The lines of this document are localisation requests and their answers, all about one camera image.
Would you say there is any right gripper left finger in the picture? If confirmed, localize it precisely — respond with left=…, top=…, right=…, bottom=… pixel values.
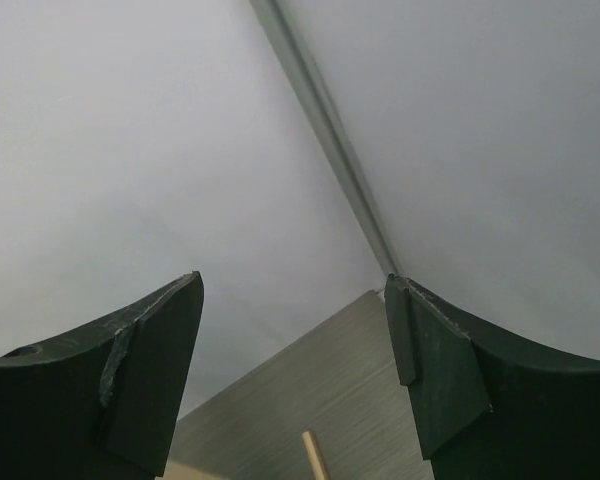
left=0, top=272, right=203, bottom=479

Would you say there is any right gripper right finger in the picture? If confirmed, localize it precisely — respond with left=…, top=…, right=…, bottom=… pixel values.
left=384, top=274, right=600, bottom=479

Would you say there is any wooden clothes rack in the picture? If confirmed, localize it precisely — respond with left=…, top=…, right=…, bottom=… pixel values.
left=162, top=431, right=330, bottom=480

